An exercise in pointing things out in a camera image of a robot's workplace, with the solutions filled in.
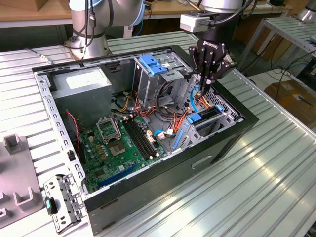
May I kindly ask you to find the grey disk bay cage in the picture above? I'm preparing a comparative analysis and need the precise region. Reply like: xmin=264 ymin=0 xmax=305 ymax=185
xmin=170 ymin=73 xmax=245 ymax=154

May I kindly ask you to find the yellow wire bundle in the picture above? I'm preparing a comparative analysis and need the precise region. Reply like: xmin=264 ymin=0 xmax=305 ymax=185
xmin=118 ymin=91 xmax=133 ymax=112

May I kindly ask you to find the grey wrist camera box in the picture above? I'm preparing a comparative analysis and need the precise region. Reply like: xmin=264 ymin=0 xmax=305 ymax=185
xmin=179 ymin=13 xmax=212 ymax=33

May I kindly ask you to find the green motherboard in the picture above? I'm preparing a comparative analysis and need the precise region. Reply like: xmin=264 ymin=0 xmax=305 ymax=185
xmin=80 ymin=115 xmax=169 ymax=195

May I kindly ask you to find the grey power supply unit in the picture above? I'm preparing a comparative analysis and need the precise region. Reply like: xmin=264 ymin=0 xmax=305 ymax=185
xmin=50 ymin=66 xmax=114 ymax=127

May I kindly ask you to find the grey parts rack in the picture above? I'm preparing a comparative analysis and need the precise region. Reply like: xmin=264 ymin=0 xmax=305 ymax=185
xmin=0 ymin=133 xmax=44 ymax=229

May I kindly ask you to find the CPU socket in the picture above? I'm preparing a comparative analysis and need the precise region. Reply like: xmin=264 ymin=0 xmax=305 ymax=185
xmin=108 ymin=141 xmax=128 ymax=158

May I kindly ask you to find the metal slat side table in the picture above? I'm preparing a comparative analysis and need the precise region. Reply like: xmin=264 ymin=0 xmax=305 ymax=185
xmin=237 ymin=16 xmax=316 ymax=72

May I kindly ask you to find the wooden desk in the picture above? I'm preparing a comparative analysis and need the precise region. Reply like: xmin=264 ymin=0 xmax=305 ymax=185
xmin=0 ymin=0 xmax=293 ymax=47

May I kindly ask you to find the black wire bundle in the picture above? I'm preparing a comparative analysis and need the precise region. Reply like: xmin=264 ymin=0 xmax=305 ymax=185
xmin=157 ymin=81 xmax=180 ymax=121

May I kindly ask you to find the black camera cable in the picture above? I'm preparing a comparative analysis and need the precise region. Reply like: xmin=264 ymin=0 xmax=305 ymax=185
xmin=199 ymin=0 xmax=255 ymax=27

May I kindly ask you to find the blue drive latch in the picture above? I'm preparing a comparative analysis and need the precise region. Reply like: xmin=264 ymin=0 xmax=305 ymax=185
xmin=139 ymin=55 xmax=169 ymax=77

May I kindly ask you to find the hard disk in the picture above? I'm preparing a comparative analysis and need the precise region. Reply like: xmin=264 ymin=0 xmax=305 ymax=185
xmin=172 ymin=104 xmax=225 ymax=150

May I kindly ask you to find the blue data wire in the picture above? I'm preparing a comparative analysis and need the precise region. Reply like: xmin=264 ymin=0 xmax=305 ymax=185
xmin=191 ymin=85 xmax=202 ymax=114

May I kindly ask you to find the metal expansion card latch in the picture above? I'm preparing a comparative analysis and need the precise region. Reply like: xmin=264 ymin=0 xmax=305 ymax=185
xmin=43 ymin=172 xmax=85 ymax=235

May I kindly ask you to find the cable with gold connector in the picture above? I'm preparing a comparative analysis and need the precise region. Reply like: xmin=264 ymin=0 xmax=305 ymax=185
xmin=26 ymin=0 xmax=98 ymax=64

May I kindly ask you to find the metal socket cover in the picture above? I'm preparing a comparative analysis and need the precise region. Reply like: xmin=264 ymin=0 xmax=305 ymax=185
xmin=95 ymin=117 xmax=122 ymax=144

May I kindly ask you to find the blue wire with white connector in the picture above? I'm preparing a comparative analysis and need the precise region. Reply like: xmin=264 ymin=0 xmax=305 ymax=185
xmin=153 ymin=129 xmax=178 ymax=142

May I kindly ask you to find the black open PC case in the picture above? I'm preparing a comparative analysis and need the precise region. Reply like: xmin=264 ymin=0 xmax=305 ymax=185
xmin=31 ymin=44 xmax=260 ymax=237

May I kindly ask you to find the orange wire bundle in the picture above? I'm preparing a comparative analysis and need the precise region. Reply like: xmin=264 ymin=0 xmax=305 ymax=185
xmin=134 ymin=91 xmax=193 ymax=135

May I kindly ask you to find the blue expansion slot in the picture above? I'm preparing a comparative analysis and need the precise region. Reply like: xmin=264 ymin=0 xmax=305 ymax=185
xmin=98 ymin=161 xmax=139 ymax=188

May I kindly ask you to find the black clip with blue tab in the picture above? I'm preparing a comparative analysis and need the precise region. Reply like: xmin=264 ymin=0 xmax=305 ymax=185
xmin=45 ymin=196 xmax=59 ymax=215

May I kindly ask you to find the grey optical drive cage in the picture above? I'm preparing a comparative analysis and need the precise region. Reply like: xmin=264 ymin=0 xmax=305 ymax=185
xmin=132 ymin=50 xmax=195 ymax=109

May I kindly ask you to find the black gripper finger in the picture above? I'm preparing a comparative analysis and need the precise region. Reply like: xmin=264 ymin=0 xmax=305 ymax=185
xmin=204 ymin=60 xmax=235 ymax=92
xmin=188 ymin=45 xmax=211 ymax=94

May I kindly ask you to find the brown cardboard box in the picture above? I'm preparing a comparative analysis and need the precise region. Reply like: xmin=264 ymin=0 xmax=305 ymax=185
xmin=264 ymin=80 xmax=316 ymax=129

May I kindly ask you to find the black RAM slot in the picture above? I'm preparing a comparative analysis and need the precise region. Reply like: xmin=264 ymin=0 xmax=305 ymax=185
xmin=122 ymin=117 xmax=152 ymax=160
xmin=128 ymin=115 xmax=159 ymax=158

